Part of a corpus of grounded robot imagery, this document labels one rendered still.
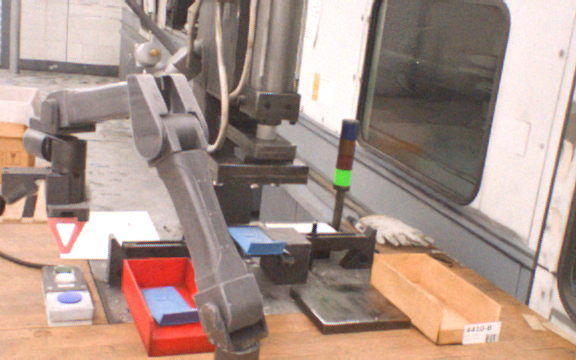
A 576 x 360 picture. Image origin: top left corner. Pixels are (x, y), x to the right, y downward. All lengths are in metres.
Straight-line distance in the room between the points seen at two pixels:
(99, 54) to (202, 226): 9.60
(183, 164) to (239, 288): 0.19
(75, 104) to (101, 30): 9.34
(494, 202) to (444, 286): 0.40
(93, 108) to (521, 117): 0.98
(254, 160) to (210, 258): 0.39
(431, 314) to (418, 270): 0.24
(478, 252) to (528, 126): 0.33
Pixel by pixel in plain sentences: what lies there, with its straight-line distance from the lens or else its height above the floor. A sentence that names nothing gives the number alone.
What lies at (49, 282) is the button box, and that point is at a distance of 1.34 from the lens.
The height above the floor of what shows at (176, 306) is 0.91.
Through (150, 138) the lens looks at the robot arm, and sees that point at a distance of 1.07.
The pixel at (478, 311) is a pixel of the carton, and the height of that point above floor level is 0.93.
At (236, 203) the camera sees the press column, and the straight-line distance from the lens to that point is 1.66.
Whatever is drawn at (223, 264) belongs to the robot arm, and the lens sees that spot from 1.04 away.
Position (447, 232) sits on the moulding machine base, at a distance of 1.97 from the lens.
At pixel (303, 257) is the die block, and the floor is 0.96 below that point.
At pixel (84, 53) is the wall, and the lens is 10.59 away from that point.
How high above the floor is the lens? 1.46
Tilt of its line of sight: 15 degrees down
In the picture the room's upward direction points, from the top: 7 degrees clockwise
